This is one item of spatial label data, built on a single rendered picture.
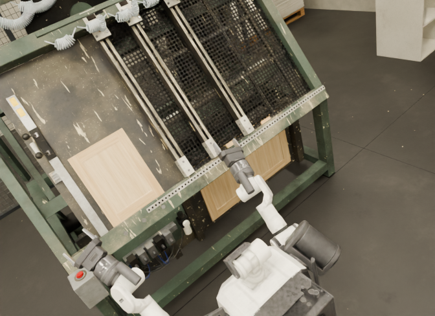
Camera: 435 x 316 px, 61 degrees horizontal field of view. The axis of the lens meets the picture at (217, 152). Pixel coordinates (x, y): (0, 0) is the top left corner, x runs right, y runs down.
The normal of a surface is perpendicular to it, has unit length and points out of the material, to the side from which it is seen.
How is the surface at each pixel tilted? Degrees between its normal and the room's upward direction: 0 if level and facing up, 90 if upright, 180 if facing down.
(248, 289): 0
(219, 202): 90
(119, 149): 58
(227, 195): 90
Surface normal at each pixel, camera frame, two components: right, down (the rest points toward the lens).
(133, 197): 0.36, -0.13
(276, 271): -0.26, -0.78
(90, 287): 0.59, 0.33
